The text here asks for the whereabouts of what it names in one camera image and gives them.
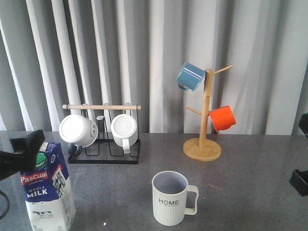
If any white smiley mug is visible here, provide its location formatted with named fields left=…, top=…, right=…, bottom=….
left=59, top=115, right=99, bottom=147

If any blue enamel mug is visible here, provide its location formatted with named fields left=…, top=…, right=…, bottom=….
left=176, top=62, right=206, bottom=91

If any blue white milk carton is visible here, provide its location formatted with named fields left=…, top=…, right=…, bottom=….
left=20, top=142, right=76, bottom=231

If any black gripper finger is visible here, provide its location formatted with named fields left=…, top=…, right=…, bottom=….
left=0, top=129, right=45, bottom=180
left=289, top=169, right=308, bottom=196
left=298, top=113, right=308, bottom=138

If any orange enamel mug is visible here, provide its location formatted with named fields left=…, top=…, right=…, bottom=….
left=209, top=105, right=236, bottom=131

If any wooden mug tree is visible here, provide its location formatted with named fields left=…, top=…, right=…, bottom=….
left=182, top=65, right=233, bottom=161

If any black wire mug rack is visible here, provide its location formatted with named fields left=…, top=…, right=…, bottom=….
left=63, top=103, right=141, bottom=164

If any white ribbed mug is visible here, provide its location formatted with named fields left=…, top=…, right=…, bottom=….
left=111, top=114, right=138, bottom=154

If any cream HOME mug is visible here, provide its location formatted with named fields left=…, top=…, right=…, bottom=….
left=152, top=170, right=199, bottom=226

